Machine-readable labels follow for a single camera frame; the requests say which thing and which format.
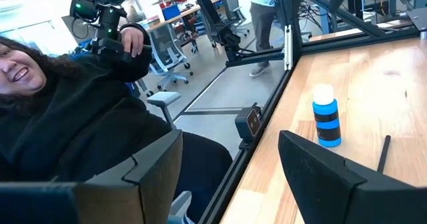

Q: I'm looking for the white frame bracket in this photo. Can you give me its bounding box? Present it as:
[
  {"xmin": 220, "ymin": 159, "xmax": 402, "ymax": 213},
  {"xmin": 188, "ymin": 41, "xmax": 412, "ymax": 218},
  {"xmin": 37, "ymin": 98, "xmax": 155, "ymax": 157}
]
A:
[{"xmin": 283, "ymin": 24, "xmax": 294, "ymax": 71}]

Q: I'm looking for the blue storage bin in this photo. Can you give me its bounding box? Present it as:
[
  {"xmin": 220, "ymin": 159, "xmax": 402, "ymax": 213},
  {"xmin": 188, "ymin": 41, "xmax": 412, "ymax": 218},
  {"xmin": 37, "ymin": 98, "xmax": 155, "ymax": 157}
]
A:
[{"xmin": 161, "ymin": 3, "xmax": 181, "ymax": 21}]

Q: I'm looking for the person's hand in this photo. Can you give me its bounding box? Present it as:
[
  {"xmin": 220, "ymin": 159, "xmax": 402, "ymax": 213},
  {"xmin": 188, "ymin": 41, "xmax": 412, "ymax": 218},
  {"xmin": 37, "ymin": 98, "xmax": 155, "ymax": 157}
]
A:
[{"xmin": 119, "ymin": 26, "xmax": 145, "ymax": 59}]

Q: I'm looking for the white mesh office chair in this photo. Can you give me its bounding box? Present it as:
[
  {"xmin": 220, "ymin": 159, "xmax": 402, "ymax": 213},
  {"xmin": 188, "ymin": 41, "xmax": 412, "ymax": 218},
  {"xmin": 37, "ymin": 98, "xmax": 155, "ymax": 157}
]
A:
[{"xmin": 145, "ymin": 23, "xmax": 195, "ymax": 92}]

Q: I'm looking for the black grey office chair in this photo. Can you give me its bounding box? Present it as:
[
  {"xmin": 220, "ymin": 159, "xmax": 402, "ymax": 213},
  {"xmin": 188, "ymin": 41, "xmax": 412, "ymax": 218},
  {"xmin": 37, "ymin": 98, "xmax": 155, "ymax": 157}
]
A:
[{"xmin": 145, "ymin": 91, "xmax": 194, "ymax": 224}]

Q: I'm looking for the wooden background desk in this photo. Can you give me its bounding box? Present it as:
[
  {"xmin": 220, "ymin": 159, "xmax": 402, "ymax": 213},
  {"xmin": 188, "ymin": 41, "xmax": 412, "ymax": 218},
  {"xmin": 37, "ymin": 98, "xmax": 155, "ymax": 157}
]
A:
[{"xmin": 146, "ymin": 0, "xmax": 231, "ymax": 49}]

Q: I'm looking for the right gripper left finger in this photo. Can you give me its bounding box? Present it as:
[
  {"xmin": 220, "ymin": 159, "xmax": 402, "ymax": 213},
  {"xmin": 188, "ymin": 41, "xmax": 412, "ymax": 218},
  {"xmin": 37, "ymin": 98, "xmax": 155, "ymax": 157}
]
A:
[{"xmin": 0, "ymin": 129, "xmax": 183, "ymax": 224}]

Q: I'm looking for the thin black paint brush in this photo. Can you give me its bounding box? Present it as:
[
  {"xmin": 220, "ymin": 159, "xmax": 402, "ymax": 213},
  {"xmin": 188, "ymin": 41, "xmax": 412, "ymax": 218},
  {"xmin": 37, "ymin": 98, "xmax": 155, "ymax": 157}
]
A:
[{"xmin": 376, "ymin": 135, "xmax": 392, "ymax": 174}]

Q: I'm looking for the cerulean blue C825 paint bottle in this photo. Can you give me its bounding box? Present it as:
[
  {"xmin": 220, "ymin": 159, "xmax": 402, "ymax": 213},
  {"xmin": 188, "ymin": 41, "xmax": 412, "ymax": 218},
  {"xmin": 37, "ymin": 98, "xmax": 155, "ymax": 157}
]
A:
[{"xmin": 312, "ymin": 83, "xmax": 342, "ymax": 149}]

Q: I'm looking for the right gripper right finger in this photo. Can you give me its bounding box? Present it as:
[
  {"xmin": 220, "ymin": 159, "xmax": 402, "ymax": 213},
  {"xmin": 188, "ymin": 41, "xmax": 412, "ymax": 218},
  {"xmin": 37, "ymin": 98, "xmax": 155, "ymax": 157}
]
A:
[{"xmin": 278, "ymin": 130, "xmax": 427, "ymax": 224}]

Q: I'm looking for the person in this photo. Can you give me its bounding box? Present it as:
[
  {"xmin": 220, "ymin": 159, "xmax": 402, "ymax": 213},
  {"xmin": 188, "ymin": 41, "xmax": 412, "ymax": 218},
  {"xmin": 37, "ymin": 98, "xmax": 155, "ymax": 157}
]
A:
[
  {"xmin": 248, "ymin": 0, "xmax": 285, "ymax": 79},
  {"xmin": 0, "ymin": 23, "xmax": 234, "ymax": 224}
]

